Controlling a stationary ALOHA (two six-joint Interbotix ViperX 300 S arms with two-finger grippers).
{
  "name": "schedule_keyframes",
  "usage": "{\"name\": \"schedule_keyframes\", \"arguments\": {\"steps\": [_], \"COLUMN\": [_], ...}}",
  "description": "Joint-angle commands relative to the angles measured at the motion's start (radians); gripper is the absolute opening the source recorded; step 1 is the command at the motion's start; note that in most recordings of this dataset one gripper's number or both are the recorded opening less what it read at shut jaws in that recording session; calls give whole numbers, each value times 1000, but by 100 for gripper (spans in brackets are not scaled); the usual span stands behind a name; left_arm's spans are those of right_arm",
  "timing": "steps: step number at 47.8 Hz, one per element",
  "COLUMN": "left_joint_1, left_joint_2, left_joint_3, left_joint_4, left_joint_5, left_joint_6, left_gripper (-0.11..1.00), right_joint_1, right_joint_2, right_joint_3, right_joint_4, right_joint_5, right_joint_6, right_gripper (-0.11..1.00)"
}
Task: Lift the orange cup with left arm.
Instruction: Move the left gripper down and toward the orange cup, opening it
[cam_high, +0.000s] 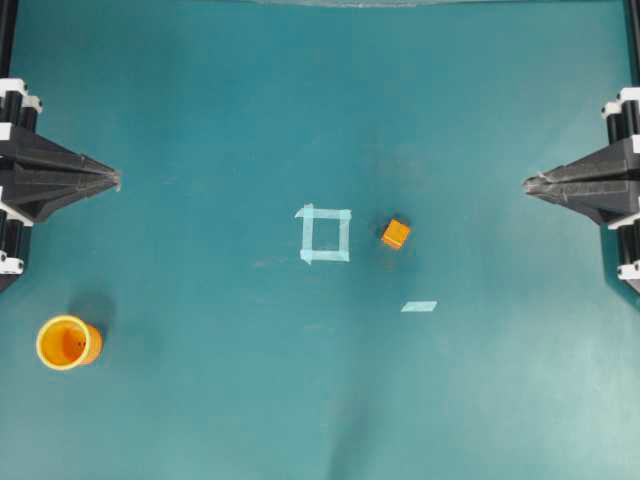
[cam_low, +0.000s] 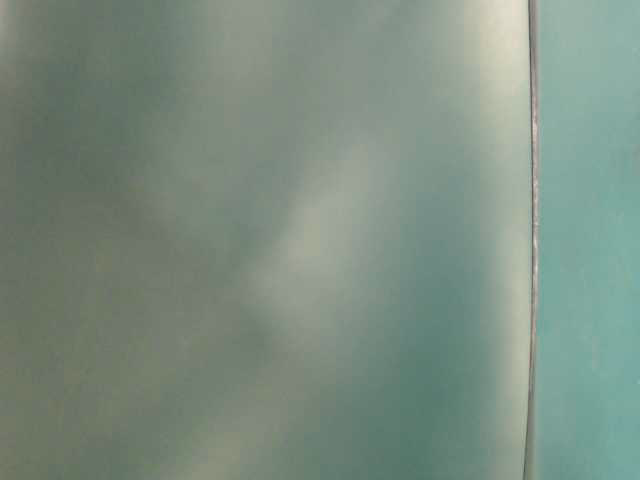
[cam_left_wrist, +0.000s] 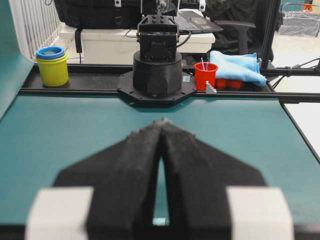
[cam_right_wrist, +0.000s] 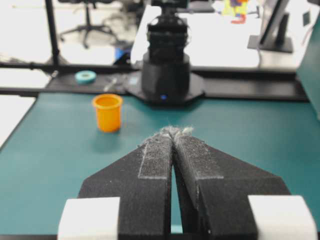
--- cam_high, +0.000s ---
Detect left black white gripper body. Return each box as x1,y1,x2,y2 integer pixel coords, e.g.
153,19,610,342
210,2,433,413
1,78,42,292

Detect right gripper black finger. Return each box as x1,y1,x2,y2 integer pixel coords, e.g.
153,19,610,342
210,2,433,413
523,135,639,188
523,180,639,225

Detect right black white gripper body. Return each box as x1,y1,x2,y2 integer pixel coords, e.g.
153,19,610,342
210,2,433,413
602,87,639,293

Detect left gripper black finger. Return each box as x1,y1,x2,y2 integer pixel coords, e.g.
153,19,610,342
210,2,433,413
9,174,120,223
9,123,120,181

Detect orange plastic cup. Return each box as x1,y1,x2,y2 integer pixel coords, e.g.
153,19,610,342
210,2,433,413
36,315,103,371

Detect small orange cube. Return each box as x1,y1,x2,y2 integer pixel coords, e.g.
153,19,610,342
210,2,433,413
381,219,411,250

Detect light blue tape strip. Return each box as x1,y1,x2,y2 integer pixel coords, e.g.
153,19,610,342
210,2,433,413
401,301,438,313

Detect light blue tape square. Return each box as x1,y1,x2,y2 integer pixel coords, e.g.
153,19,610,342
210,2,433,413
294,203,352,265

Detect right black frame post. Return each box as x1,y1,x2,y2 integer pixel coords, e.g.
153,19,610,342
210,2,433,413
623,0,640,87

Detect black frame post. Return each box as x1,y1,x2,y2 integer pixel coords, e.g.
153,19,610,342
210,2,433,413
623,0,640,87
0,0,19,78

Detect left black frame post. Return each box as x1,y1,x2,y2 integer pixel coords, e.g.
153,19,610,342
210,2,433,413
0,0,19,78

